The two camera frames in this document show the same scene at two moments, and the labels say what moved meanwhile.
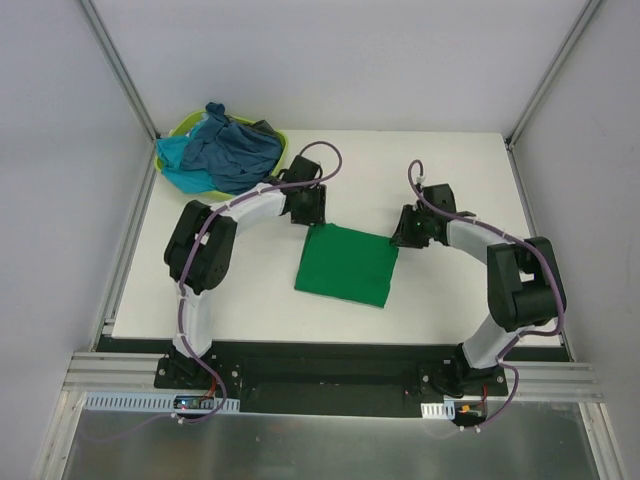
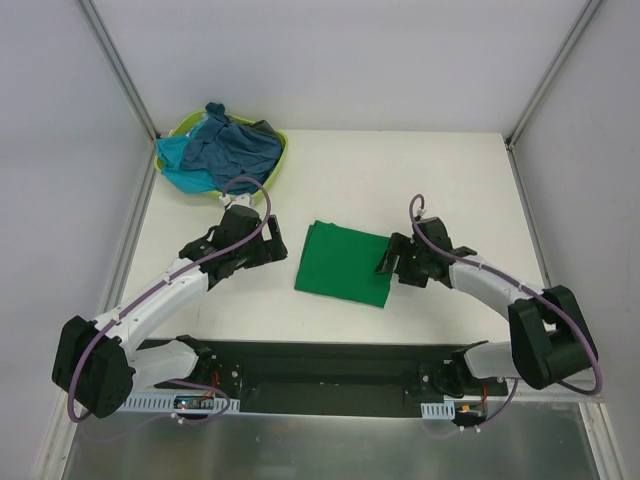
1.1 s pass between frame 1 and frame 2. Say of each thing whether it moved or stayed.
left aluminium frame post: stayed
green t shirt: stayed
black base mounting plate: stayed
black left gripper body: moved
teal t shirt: stayed
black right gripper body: moved
